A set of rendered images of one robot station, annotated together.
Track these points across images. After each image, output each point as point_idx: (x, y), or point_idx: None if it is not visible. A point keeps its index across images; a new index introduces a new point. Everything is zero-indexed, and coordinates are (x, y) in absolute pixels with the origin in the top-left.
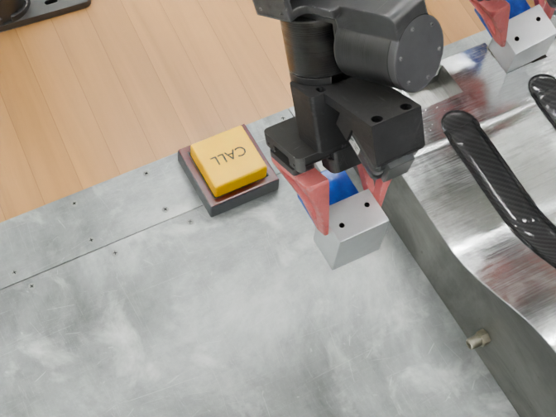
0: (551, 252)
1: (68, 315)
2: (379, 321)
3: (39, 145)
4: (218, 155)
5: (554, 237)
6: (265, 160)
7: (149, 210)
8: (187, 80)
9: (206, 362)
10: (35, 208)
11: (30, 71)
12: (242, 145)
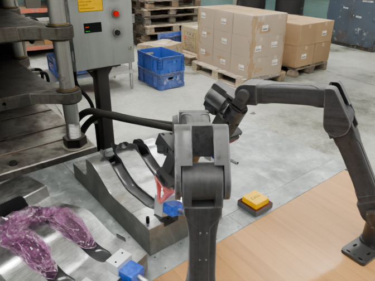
0: (155, 168)
1: (278, 175)
2: None
3: (317, 206)
4: (259, 196)
5: (153, 172)
6: (244, 203)
7: (272, 195)
8: (284, 231)
9: (239, 172)
10: (304, 192)
11: (340, 225)
12: (253, 199)
